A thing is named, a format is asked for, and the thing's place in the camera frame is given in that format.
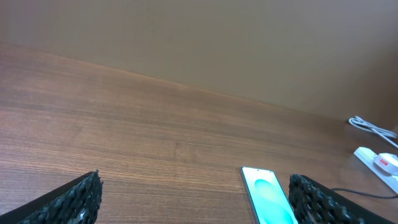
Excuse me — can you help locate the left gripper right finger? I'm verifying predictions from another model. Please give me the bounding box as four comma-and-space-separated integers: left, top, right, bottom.
288, 174, 393, 224

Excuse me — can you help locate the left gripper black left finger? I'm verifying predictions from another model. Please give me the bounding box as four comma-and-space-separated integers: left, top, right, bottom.
1, 170, 103, 224

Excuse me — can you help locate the blue Galaxy smartphone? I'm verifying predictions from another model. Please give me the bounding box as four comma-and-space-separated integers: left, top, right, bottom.
241, 167, 298, 224

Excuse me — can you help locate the black USB charging cable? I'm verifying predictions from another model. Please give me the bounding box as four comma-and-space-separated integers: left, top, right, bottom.
330, 187, 398, 200

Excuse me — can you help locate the white power strip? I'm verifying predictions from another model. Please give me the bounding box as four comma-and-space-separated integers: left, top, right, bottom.
354, 147, 397, 193

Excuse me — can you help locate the white cables top corner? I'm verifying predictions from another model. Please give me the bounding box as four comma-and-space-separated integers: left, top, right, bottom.
348, 115, 398, 149

